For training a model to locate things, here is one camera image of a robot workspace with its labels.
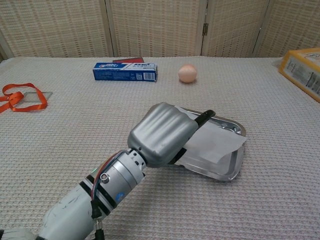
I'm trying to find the orange lanyard strap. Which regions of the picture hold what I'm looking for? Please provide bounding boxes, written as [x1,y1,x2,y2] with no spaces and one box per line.
[0,82,48,114]

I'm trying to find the blue white toothpaste box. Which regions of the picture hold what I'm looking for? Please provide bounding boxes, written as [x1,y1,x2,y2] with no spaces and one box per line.
[92,62,158,83]

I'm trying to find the brown egg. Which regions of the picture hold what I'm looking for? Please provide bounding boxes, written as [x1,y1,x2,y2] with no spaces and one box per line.
[178,63,198,84]

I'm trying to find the yellow cartoon dog tissue pack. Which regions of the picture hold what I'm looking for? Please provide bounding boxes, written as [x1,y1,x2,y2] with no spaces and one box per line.
[278,47,320,103]

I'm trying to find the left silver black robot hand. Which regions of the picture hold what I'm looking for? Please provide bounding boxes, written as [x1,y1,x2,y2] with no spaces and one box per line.
[127,101,216,169]

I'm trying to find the cream woven tablecloth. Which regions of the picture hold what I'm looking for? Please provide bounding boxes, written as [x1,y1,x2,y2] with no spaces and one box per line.
[0,56,320,240]

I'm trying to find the silver metal tray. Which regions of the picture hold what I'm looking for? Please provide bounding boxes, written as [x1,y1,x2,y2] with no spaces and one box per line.
[174,107,248,182]

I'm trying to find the clear plastic badge holder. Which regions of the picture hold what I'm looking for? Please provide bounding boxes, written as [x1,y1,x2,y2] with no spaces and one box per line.
[22,91,54,103]

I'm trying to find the woven bamboo folding screen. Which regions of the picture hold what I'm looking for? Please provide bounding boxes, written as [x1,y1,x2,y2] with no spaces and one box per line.
[0,0,320,61]

